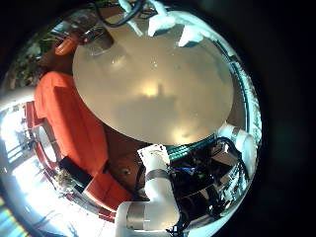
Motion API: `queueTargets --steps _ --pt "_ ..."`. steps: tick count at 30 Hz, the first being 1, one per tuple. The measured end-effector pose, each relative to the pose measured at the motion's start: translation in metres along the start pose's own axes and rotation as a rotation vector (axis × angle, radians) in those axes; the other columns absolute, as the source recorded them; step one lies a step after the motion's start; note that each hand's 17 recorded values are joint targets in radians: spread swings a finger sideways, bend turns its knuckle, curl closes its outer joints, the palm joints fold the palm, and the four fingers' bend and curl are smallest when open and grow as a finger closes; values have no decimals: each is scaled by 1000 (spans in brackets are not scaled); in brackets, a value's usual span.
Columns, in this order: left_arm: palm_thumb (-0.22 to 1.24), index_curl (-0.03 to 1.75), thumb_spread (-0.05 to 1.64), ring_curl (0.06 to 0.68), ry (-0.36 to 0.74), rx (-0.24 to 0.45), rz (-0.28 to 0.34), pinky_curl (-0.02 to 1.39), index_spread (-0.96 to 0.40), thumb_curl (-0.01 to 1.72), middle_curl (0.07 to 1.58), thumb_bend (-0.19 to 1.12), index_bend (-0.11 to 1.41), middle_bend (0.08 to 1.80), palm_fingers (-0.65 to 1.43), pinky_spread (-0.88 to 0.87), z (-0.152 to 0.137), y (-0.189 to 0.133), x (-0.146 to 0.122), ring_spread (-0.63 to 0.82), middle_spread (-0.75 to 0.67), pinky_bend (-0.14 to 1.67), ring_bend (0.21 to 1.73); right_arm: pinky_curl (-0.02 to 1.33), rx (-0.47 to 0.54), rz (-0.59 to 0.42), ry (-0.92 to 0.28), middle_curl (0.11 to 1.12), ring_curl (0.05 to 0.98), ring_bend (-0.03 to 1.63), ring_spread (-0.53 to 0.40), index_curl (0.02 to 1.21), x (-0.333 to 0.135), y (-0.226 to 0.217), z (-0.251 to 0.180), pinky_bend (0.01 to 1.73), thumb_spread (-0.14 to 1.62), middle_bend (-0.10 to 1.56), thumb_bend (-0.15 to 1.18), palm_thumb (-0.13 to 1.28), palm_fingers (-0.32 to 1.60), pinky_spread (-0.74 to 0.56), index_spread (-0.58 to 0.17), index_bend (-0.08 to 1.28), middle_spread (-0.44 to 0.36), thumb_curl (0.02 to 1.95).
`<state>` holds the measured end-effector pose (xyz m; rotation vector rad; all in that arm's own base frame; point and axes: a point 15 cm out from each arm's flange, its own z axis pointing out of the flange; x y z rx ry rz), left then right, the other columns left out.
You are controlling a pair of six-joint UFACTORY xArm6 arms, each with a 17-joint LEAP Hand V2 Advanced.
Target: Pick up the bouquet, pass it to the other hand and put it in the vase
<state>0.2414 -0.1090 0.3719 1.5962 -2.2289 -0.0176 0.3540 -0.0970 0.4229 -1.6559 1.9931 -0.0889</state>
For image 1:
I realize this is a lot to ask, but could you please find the clear glass vase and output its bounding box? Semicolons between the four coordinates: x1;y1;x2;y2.
78;27;116;57

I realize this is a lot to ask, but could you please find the orange plant pot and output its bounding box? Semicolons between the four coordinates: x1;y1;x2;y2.
53;34;81;57

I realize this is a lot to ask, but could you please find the red sofa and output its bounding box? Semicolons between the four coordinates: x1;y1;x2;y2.
25;70;133;222

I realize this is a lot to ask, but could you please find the black box on sofa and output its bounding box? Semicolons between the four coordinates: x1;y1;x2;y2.
58;156;94;195

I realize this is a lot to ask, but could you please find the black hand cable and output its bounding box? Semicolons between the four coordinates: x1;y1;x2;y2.
92;0;146;29

